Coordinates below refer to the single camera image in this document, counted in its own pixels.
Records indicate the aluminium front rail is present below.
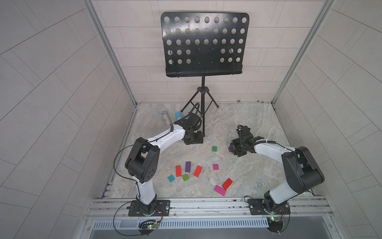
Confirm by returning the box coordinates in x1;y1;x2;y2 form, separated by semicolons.
85;196;333;220

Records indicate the left circuit board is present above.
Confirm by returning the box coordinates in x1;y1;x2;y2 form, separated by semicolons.
138;220;160;235

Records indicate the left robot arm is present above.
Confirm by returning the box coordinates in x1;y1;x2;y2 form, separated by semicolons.
125;103;204;216

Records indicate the glittery silver microphone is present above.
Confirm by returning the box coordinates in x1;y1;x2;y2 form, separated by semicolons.
161;111;173;128

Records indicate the magenta rectangular block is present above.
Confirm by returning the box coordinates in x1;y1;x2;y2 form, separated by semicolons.
214;185;226;196

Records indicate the blue microphone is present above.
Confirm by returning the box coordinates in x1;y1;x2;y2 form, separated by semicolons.
176;112;183;120

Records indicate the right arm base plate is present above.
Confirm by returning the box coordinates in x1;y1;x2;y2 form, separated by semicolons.
246;198;290;216

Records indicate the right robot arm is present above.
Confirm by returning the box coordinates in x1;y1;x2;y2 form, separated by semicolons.
229;125;325;214

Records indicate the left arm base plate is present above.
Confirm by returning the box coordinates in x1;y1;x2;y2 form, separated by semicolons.
126;199;171;217

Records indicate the dark purple upright block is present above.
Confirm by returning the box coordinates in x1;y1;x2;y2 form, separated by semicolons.
185;161;191;173

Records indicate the green block lower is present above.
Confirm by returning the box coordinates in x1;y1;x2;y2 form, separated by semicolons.
182;174;189;182

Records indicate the circuit board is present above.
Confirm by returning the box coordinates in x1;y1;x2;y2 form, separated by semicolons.
138;220;160;235
267;217;284;234

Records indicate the left black cable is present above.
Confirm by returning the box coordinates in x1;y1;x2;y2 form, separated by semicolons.
112;143;163;237

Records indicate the teal square block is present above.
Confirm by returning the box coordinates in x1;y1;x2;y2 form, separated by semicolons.
168;174;176;183

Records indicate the right circuit board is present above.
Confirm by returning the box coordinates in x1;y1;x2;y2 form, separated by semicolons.
267;217;284;234

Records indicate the black perforated music stand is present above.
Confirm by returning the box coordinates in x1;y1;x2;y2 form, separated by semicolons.
160;11;250;137

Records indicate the red block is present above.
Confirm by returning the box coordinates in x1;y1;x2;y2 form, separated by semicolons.
222;178;233;190
194;165;203;177
176;165;182;177

